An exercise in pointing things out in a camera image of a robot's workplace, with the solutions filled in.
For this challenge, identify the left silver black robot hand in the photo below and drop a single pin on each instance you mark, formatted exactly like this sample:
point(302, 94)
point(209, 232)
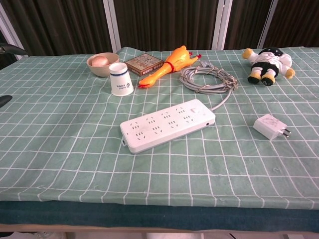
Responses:
point(3, 99)

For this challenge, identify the white power strip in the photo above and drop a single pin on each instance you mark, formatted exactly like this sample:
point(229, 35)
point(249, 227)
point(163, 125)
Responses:
point(164, 127)

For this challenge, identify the white plug adapter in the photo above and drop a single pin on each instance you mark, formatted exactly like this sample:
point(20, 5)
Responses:
point(269, 125)

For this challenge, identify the black chair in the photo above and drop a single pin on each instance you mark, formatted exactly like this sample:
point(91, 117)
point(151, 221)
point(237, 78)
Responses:
point(12, 49)

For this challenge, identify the green checked tablecloth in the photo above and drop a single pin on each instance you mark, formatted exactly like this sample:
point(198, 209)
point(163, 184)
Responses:
point(74, 161)

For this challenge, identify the beige bowl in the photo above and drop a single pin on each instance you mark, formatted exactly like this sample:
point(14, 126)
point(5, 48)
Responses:
point(99, 69)

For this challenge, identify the pinkish egg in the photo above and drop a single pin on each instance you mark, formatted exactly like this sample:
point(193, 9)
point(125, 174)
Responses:
point(99, 61)

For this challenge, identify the white paper cup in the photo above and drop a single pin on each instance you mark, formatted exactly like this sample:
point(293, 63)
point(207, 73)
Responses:
point(121, 82)

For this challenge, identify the brown card box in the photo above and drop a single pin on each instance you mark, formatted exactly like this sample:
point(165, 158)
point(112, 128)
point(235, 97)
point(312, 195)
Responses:
point(144, 62)

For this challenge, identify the yellow rubber chicken toy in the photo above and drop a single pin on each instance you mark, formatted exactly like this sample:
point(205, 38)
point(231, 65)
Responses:
point(174, 62)

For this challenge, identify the dark folding screen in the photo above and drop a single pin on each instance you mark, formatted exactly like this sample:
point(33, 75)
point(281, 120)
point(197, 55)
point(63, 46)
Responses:
point(162, 22)

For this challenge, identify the dark teal table cover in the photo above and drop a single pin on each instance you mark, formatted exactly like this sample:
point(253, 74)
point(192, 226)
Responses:
point(174, 216)

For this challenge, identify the black white plush doll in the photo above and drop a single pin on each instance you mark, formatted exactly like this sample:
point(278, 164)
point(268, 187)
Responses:
point(268, 62)

